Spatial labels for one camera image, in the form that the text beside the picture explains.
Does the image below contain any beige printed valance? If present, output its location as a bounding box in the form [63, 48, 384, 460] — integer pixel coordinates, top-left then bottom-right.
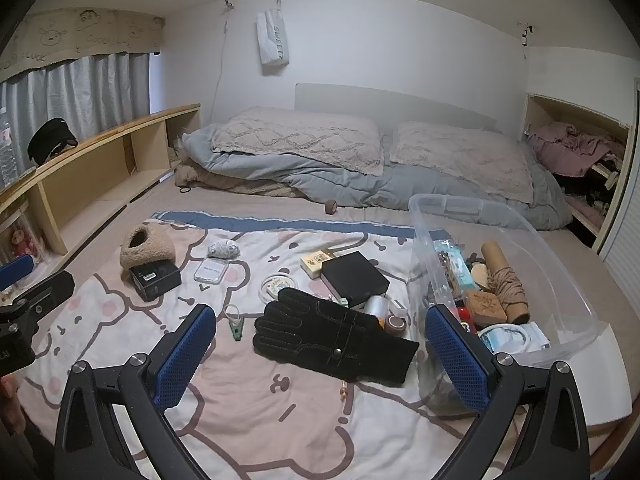
[0, 7, 166, 83]

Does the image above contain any printed bear blanket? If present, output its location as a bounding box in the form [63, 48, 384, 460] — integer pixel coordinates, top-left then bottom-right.
[20, 210, 501, 480]

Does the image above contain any beige textured pillow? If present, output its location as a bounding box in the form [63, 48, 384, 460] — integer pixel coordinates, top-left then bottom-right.
[210, 106, 385, 177]
[389, 121, 535, 204]

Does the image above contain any wooden shelf unit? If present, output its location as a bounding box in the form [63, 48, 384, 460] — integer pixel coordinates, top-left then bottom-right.
[0, 104, 202, 261]

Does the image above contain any yellow card box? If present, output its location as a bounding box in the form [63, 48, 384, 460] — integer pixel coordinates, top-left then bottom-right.
[300, 250, 335, 280]

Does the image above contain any clear plastic bin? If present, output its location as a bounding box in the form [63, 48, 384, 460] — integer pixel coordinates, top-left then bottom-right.
[407, 193, 601, 411]

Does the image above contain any white hanging cable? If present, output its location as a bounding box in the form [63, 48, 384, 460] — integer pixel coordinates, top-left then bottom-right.
[210, 7, 232, 123]

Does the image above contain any beige fuzzy slipper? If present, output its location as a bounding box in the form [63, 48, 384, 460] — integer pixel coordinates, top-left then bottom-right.
[120, 225, 176, 272]

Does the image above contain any jar with plush toy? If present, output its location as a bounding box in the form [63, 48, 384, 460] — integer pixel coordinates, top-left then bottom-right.
[0, 200, 43, 266]

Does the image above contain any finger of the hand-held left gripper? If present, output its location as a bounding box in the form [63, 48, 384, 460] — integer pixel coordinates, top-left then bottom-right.
[0, 254, 76, 322]

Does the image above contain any grey duvet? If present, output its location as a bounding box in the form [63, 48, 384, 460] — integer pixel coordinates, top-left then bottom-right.
[181, 122, 573, 231]

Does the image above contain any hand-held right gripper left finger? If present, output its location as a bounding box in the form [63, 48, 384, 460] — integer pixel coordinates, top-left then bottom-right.
[52, 303, 217, 480]

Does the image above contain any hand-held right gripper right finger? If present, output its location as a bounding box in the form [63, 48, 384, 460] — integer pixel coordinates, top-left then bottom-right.
[425, 303, 591, 480]

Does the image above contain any small black box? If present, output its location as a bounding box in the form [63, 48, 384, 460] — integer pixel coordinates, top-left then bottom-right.
[128, 260, 182, 303]

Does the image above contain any black cap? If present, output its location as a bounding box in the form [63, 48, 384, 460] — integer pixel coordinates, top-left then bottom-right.
[27, 118, 79, 166]

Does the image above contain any large black box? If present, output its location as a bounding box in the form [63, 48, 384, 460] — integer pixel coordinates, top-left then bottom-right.
[320, 252, 391, 310]

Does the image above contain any white tape ring packet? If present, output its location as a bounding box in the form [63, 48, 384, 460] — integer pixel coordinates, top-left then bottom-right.
[477, 322, 551, 361]

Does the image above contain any white bin lid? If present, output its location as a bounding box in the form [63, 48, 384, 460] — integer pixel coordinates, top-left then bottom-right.
[545, 322, 626, 426]

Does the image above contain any clear film roll orange core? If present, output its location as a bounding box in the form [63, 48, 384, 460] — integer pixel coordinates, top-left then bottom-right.
[364, 295, 393, 328]

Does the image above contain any black glove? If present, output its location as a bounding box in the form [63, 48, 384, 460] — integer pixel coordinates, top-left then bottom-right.
[252, 287, 420, 387]

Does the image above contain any grey curtain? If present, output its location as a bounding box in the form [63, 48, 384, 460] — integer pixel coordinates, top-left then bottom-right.
[0, 52, 152, 171]

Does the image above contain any person's left hand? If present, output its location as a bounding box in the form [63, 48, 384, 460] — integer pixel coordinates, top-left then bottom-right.
[0, 375, 26, 436]

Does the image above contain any beige fleece blanket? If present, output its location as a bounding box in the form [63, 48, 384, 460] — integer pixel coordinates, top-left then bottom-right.
[175, 160, 311, 201]

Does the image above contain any wooden cabinet niche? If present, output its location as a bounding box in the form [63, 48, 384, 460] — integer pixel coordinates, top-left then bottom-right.
[520, 92, 633, 251]

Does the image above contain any green clip with clear ring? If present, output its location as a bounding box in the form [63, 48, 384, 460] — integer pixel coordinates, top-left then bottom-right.
[225, 305, 247, 343]

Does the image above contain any teal packet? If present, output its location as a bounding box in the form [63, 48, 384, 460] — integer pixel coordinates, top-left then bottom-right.
[434, 240, 473, 291]

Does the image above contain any pile of pink clothes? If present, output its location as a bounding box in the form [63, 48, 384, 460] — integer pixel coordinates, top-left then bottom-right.
[527, 120, 628, 176]

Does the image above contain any round clear tape dispenser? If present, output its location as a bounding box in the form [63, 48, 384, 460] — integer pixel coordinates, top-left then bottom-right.
[257, 271, 301, 306]

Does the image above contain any white hanging bag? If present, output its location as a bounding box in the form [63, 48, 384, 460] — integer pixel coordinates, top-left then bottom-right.
[256, 9, 291, 66]

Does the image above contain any cardboard tube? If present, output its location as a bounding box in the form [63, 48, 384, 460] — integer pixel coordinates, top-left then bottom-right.
[481, 241, 531, 325]

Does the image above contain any wooden box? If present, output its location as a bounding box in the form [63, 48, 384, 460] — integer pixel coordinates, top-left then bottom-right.
[462, 289, 503, 328]

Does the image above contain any brown twine bundle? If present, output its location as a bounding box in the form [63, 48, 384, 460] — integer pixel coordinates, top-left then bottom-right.
[487, 267, 527, 311]

